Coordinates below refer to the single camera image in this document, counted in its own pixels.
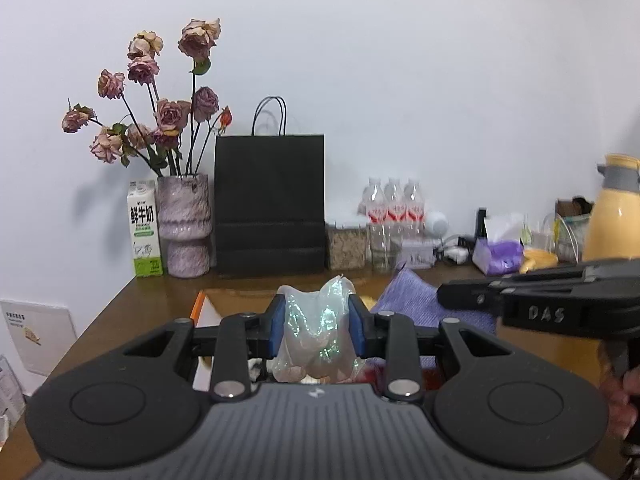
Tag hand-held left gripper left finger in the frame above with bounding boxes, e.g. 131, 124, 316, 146
122, 294, 288, 403

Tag dried pink roses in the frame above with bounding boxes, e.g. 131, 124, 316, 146
61, 17, 233, 178

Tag white signboard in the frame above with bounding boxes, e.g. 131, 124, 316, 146
0, 299, 78, 376

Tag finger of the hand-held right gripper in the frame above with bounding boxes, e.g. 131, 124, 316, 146
436, 266, 586, 312

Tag purple ceramic vase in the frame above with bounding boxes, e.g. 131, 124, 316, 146
156, 174, 213, 278

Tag iridescent plastic bag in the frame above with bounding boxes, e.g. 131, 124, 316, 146
272, 274, 368, 385

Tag yellow mug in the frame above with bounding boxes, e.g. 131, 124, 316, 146
520, 249, 559, 273

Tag wooden desk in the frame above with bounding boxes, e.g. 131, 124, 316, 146
0, 262, 640, 480

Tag white and green milk carton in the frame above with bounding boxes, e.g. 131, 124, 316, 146
127, 180, 164, 278

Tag small bag with cables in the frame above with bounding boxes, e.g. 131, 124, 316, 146
555, 197, 596, 263

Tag purple knitted cloth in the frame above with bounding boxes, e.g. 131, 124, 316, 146
372, 266, 498, 336

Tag yellow thermos jug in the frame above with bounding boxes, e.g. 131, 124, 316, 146
582, 153, 640, 263

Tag white power strip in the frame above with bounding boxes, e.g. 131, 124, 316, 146
440, 235, 476, 265

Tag black paper bag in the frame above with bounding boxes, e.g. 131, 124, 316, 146
214, 96, 327, 276

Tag person's right hand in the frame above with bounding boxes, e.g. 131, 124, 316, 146
600, 365, 640, 441

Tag white round speaker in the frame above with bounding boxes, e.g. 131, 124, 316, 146
425, 210, 450, 238

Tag red cardboard box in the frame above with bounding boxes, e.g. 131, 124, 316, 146
190, 285, 451, 393

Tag clear seed container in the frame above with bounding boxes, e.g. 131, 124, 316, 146
326, 222, 368, 271

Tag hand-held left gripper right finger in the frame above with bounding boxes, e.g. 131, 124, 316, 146
347, 294, 511, 403

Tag purple tissue box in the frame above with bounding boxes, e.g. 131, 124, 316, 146
472, 208, 526, 276

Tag white patterned box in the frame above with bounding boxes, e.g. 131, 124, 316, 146
397, 240, 437, 268

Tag white printed box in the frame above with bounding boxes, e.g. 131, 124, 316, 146
0, 355, 26, 418

